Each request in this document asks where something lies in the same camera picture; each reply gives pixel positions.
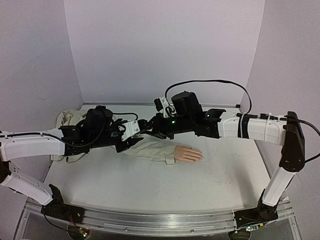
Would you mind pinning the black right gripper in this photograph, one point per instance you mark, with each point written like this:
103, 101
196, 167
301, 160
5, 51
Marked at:
157, 126

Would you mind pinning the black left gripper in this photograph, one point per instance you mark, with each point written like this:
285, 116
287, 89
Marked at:
131, 142

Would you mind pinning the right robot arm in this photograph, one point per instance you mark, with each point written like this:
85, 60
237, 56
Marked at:
185, 115

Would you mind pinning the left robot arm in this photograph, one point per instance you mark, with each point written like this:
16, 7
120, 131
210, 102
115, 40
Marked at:
98, 129

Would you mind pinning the beige zip jacket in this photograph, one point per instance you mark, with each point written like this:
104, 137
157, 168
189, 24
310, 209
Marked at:
159, 151

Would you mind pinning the mannequin hand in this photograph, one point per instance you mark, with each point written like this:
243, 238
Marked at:
187, 154

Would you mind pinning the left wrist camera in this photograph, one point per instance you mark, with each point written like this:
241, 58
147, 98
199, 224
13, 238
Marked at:
134, 127

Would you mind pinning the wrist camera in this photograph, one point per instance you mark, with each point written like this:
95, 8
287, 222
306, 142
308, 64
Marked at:
164, 107
134, 127

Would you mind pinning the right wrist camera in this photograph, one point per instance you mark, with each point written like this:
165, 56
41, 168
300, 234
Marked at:
164, 107

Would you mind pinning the aluminium rear table rail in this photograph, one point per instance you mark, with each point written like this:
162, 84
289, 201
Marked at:
237, 106

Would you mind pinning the aluminium front table rail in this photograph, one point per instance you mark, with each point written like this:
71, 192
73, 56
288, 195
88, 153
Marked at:
165, 224

